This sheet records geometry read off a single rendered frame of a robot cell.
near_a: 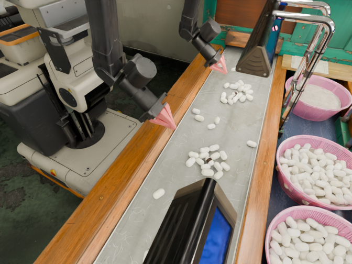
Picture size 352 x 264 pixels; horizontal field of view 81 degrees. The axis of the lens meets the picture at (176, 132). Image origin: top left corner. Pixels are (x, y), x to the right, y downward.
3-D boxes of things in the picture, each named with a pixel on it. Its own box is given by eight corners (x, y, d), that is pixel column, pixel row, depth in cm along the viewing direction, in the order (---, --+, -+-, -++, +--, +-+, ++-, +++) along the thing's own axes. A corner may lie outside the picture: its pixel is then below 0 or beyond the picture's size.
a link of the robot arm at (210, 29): (186, 23, 90) (178, 32, 85) (204, 3, 81) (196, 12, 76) (205, 44, 93) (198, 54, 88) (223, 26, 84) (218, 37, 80)
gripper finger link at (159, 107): (184, 119, 62) (163, 97, 60) (175, 135, 58) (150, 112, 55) (172, 127, 67) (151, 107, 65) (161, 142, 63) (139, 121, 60)
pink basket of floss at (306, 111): (305, 132, 87) (317, 115, 80) (266, 96, 104) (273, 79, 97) (353, 118, 92) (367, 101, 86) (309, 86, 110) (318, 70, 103)
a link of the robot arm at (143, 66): (113, 56, 60) (94, 73, 55) (128, 30, 51) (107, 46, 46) (144, 85, 63) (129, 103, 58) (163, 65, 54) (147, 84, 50)
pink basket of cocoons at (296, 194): (280, 220, 62) (293, 206, 55) (259, 150, 80) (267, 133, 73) (372, 224, 61) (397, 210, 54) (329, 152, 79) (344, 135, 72)
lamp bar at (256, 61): (234, 72, 50) (241, 42, 45) (266, 3, 90) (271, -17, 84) (268, 79, 48) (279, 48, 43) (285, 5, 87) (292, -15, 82)
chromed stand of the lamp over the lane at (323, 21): (233, 126, 89) (266, 11, 57) (242, 100, 102) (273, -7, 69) (279, 139, 84) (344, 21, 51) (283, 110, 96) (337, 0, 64)
